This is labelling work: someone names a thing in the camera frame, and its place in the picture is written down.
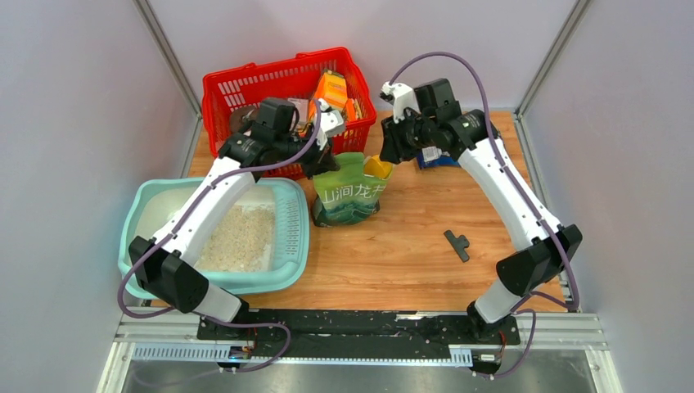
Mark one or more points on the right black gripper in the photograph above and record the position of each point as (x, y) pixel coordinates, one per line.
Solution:
(394, 149)

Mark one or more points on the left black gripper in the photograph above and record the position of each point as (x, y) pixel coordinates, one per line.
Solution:
(322, 162)

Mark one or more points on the green litter bag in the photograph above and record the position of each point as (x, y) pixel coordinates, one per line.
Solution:
(346, 197)

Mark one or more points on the black bag clip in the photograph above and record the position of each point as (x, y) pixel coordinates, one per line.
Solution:
(459, 245)

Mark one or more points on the yellow plastic scoop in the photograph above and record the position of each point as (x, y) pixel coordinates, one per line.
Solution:
(374, 167)

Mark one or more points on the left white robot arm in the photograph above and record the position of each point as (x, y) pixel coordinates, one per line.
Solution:
(267, 139)

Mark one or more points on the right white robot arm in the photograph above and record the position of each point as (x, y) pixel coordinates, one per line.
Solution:
(430, 116)

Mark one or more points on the brown round box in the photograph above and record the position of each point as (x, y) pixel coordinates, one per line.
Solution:
(239, 117)

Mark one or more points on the beige cat litter pile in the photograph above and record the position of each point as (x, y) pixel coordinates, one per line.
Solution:
(243, 242)

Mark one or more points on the teal plastic litter box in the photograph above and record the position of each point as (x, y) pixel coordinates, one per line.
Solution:
(158, 200)

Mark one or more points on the blue white snack bag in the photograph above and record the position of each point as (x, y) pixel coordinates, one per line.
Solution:
(432, 157)

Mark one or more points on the orange green sponge pack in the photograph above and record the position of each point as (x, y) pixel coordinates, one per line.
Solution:
(332, 89)

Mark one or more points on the red plastic shopping basket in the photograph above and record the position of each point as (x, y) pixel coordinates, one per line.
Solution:
(228, 90)

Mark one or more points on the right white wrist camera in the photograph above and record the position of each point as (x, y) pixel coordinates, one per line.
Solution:
(402, 98)

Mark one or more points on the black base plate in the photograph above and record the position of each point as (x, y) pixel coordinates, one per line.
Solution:
(357, 334)

